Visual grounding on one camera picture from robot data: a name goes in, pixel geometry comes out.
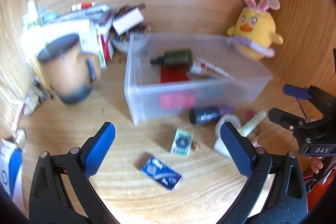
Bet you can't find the pale green cream tube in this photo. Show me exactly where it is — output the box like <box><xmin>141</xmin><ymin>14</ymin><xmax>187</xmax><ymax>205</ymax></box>
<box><xmin>239</xmin><ymin>111</ymin><xmax>266</xmax><ymax>137</ymax></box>

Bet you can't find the white tape roll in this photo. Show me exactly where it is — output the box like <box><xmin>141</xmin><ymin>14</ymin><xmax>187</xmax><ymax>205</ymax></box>
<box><xmin>214</xmin><ymin>113</ymin><xmax>241</xmax><ymax>136</ymax></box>

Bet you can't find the blue tape roll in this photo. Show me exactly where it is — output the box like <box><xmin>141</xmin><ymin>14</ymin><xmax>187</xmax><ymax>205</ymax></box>
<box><xmin>203</xmin><ymin>77</ymin><xmax>227</xmax><ymax>100</ymax></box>

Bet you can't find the black purple mascara tube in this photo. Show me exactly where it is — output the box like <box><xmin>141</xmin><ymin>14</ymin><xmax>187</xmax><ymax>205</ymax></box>
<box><xmin>189</xmin><ymin>106</ymin><xmax>236</xmax><ymax>124</ymax></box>

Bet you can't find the blue staples box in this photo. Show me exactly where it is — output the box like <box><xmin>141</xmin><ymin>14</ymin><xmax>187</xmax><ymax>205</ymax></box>
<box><xmin>141</xmin><ymin>156</ymin><xmax>183</xmax><ymax>192</ymax></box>

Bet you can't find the pink white cosmetic tube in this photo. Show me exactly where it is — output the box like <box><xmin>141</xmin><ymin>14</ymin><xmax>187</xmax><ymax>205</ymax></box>
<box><xmin>189</xmin><ymin>57</ymin><xmax>235</xmax><ymax>79</ymax></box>

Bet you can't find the green small card box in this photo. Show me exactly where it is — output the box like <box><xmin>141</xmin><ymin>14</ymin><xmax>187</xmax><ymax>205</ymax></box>
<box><xmin>170</xmin><ymin>128</ymin><xmax>193</xmax><ymax>157</ymax></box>

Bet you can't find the dark green spray bottle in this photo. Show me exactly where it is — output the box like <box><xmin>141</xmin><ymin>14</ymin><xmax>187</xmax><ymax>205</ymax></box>
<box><xmin>150</xmin><ymin>49</ymin><xmax>193</xmax><ymax>68</ymax></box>

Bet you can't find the red envelope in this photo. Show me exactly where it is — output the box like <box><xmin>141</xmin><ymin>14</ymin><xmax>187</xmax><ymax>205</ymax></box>
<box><xmin>160</xmin><ymin>67</ymin><xmax>190</xmax><ymax>84</ymax></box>

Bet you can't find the person's right hand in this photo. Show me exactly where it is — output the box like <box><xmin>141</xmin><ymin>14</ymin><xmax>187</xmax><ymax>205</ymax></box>
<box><xmin>310</xmin><ymin>157</ymin><xmax>323</xmax><ymax>174</ymax></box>

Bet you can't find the white blue badge card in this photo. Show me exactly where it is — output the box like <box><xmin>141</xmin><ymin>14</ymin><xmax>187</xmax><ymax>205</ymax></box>
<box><xmin>1</xmin><ymin>139</ymin><xmax>25</xmax><ymax>210</ymax></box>

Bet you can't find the yellow chick plush toy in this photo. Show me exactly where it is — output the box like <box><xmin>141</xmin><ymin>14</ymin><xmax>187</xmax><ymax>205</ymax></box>
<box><xmin>227</xmin><ymin>0</ymin><xmax>283</xmax><ymax>60</ymax></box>

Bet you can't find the brown ceramic lidded mug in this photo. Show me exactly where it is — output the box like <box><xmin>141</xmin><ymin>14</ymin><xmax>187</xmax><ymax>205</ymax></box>
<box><xmin>37</xmin><ymin>34</ymin><xmax>101</xmax><ymax>105</ymax></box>

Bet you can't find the clear plastic storage bin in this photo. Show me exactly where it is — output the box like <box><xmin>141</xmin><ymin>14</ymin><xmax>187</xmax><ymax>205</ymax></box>
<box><xmin>124</xmin><ymin>33</ymin><xmax>273</xmax><ymax>124</ymax></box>

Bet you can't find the stack of books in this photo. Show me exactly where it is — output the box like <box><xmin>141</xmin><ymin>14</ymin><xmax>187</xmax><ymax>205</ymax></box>
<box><xmin>39</xmin><ymin>3</ymin><xmax>116</xmax><ymax>62</ymax></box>

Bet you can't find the bowl of beads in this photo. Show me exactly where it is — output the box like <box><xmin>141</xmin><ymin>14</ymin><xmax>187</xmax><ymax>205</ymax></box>
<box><xmin>110</xmin><ymin>24</ymin><xmax>151</xmax><ymax>54</ymax></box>

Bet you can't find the white carton box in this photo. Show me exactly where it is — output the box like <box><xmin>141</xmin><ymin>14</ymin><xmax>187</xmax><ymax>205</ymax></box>
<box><xmin>23</xmin><ymin>19</ymin><xmax>107</xmax><ymax>68</ymax></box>

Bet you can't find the white small box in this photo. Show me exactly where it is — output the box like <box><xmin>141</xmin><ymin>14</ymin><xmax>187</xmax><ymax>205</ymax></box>
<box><xmin>112</xmin><ymin>7</ymin><xmax>144</xmax><ymax>36</ymax></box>

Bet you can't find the red white marker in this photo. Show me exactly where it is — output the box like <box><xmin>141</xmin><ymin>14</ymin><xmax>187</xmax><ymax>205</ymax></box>
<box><xmin>71</xmin><ymin>2</ymin><xmax>97</xmax><ymax>12</ymax></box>

